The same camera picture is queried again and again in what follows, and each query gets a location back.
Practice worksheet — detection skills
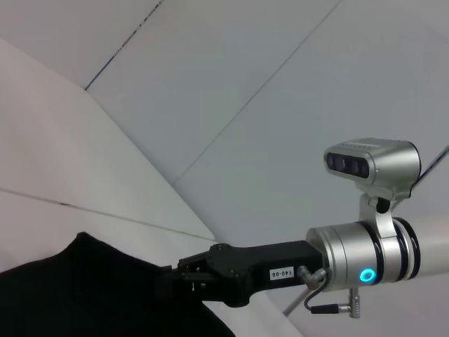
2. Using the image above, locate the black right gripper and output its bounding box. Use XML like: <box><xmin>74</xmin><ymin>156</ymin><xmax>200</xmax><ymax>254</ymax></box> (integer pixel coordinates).
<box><xmin>177</xmin><ymin>240</ymin><xmax>328</xmax><ymax>307</ymax></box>

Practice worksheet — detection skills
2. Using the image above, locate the right gripper cable with plugs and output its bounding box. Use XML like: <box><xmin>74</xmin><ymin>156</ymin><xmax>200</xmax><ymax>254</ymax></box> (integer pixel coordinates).
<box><xmin>295</xmin><ymin>265</ymin><xmax>362</xmax><ymax>319</ymax></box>

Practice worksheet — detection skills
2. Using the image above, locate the black shirt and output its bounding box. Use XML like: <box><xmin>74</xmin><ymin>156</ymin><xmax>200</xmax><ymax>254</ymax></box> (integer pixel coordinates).
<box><xmin>0</xmin><ymin>231</ymin><xmax>236</xmax><ymax>337</ymax></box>

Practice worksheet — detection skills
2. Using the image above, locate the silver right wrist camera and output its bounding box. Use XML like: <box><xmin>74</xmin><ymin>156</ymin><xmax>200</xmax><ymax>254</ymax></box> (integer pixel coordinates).
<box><xmin>323</xmin><ymin>137</ymin><xmax>421</xmax><ymax>243</ymax></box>

